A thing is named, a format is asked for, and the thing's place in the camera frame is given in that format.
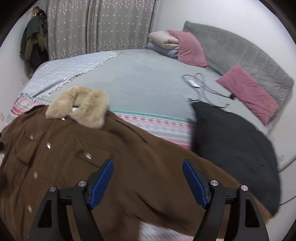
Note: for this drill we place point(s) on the pink pillow near headboard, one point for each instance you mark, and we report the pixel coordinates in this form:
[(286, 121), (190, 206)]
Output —
[(250, 93)]

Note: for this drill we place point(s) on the white power bank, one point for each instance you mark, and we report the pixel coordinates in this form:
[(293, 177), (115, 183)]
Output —
[(193, 84)]

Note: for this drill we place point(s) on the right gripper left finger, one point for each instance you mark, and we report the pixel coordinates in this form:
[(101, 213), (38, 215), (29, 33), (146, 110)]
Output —
[(51, 221)]

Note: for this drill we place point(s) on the black puffer jacket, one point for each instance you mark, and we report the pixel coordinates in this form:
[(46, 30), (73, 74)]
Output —
[(240, 149)]

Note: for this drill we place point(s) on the dark clothes hanging on wall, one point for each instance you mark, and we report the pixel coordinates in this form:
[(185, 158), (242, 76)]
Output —
[(33, 44)]

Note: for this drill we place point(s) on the grey quilted headboard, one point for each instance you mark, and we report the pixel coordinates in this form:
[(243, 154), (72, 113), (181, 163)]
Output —
[(223, 49)]

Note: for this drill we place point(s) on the pink pillow far corner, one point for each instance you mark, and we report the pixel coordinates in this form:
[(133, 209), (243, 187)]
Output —
[(190, 50)]

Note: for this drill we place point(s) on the grey dotted curtain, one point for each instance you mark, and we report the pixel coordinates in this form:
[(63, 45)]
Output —
[(83, 27)]

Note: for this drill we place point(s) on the beige folded duvet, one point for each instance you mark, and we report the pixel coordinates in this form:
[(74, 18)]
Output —
[(164, 40)]

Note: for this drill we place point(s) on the brown coat with fur collar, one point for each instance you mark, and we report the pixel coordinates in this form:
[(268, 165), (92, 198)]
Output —
[(154, 192)]

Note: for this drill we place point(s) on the patterned handmade knit blanket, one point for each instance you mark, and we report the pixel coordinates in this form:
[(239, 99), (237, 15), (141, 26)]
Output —
[(157, 125)]

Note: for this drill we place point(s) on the blue-grey folded duvet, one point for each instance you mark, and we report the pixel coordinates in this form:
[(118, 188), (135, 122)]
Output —
[(169, 53)]

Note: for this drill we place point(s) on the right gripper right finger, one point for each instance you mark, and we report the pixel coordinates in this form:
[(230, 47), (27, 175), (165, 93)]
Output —
[(245, 221)]

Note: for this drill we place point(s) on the grey bed sheet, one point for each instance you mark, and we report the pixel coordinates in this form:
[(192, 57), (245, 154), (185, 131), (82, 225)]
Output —
[(144, 81)]

